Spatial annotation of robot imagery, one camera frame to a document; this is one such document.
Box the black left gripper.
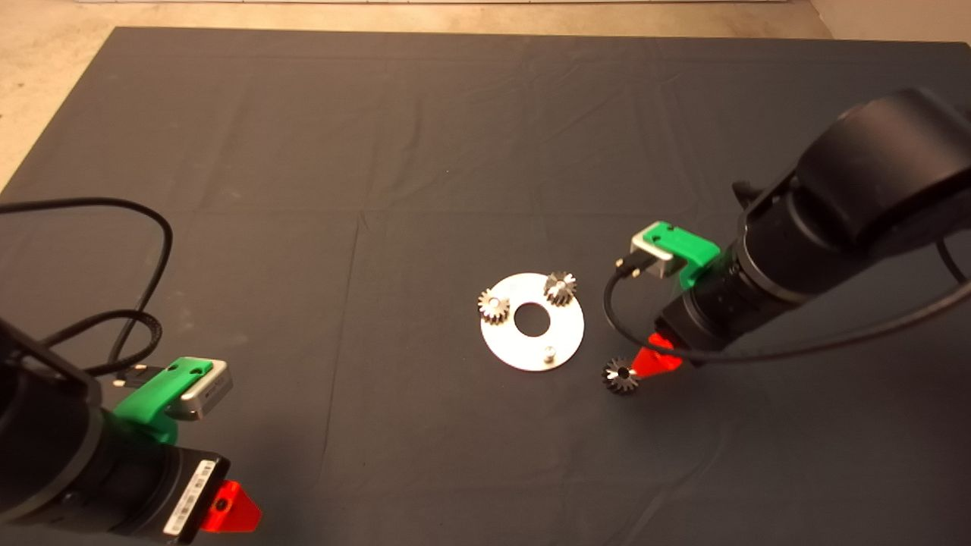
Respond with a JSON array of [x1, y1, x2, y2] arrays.
[[91, 432, 263, 544]]

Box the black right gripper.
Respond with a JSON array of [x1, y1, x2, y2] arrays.
[[631, 265, 759, 378]]

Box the small steel planetary gear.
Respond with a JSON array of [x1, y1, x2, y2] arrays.
[[543, 271, 578, 307], [602, 356, 643, 394], [476, 289, 511, 325]]

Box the round metal carrier plate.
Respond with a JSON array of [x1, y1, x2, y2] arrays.
[[479, 271, 585, 372]]

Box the dark grey table cloth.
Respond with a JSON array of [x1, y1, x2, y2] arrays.
[[0, 28, 971, 546]]

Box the silver right camera box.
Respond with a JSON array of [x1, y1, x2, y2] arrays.
[[631, 225, 687, 278]]

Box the silver camera box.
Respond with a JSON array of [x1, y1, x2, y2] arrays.
[[167, 359, 234, 422], [631, 225, 687, 278]]

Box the green right camera mount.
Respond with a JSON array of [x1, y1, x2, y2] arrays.
[[643, 221, 721, 289]]

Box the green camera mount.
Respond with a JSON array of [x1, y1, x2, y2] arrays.
[[114, 357, 213, 444], [643, 221, 721, 289]]

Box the silver left camera box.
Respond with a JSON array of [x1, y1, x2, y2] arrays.
[[167, 359, 234, 422]]

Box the green left camera mount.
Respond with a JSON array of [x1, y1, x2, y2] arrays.
[[114, 357, 213, 444]]

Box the braided black cable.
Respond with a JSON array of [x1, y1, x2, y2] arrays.
[[38, 309, 164, 380]]

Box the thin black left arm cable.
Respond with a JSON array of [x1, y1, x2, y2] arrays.
[[0, 199, 174, 365]]

